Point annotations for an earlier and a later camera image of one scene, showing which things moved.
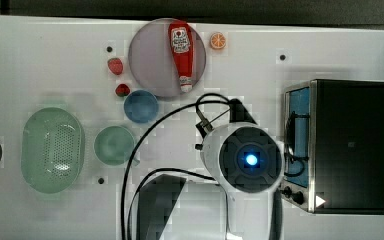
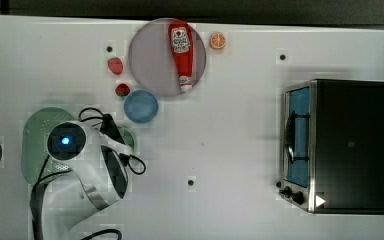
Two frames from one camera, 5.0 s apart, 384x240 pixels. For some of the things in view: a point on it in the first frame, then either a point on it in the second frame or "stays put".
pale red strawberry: [115, 65] stays put
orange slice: [218, 40] stays put
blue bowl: [141, 106] stays put
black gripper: [238, 112] → [110, 128]
